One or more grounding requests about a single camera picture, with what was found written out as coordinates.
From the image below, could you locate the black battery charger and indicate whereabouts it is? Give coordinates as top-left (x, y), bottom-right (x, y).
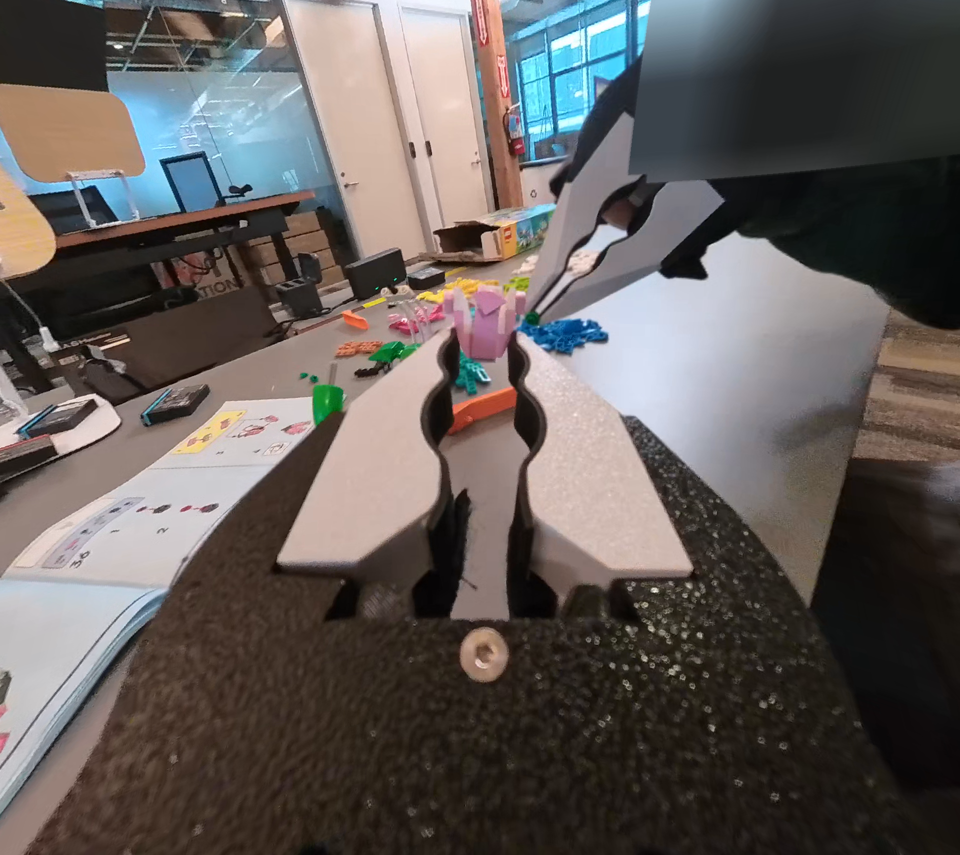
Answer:
top-left (273, 253), bottom-right (325, 316)

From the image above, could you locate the pile of blue lego pieces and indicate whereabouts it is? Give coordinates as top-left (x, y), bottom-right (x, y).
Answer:
top-left (534, 317), bottom-right (610, 354)

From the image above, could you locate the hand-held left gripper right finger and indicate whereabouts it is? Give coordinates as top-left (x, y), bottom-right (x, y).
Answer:
top-left (507, 331), bottom-right (694, 620)

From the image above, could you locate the wooden post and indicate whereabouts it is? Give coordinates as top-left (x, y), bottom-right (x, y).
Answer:
top-left (450, 0), bottom-right (526, 211)

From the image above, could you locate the colourful cardboard lego box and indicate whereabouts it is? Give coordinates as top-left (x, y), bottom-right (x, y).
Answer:
top-left (433, 204), bottom-right (560, 264)

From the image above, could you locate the pink lego flower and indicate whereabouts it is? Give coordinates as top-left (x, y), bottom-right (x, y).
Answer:
top-left (442, 285), bottom-right (526, 363)

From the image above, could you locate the black wall screen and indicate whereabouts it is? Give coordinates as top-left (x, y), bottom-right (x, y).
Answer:
top-left (0, 0), bottom-right (110, 93)

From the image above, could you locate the dark brown chair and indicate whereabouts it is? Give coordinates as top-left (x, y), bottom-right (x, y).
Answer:
top-left (63, 285), bottom-right (290, 406)

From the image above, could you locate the black power station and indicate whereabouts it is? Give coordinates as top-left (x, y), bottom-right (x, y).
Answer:
top-left (343, 247), bottom-right (408, 301)

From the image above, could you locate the pile of pink lego pieces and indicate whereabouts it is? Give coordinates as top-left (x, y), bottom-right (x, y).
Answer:
top-left (386, 303), bottom-right (447, 339)

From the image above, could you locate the lego instruction booklet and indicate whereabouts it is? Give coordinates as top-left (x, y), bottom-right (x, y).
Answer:
top-left (0, 396), bottom-right (335, 792)

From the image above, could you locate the white tray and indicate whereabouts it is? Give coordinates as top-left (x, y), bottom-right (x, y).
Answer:
top-left (0, 393), bottom-right (123, 466)

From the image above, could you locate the clear acrylic stand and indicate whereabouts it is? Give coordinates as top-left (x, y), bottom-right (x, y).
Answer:
top-left (66, 168), bottom-right (140, 230)

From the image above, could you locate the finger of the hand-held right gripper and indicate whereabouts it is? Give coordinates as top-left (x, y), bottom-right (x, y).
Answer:
top-left (538, 180), bottom-right (727, 325)
top-left (527, 112), bottom-right (648, 315)

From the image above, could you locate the white door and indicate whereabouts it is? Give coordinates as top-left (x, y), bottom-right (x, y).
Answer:
top-left (286, 0), bottom-right (429, 260)
top-left (397, 3), bottom-right (492, 226)

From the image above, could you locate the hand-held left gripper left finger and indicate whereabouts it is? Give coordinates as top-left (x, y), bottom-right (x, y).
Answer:
top-left (277, 328), bottom-right (474, 620)

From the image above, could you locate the brown wooden desk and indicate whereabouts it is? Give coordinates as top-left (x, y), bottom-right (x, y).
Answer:
top-left (15, 189), bottom-right (318, 271)

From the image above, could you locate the green lego leaf piece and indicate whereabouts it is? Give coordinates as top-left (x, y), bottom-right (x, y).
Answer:
top-left (311, 360), bottom-right (348, 427)

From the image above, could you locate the white cable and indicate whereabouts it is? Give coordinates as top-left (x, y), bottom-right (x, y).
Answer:
top-left (0, 277), bottom-right (61, 354)

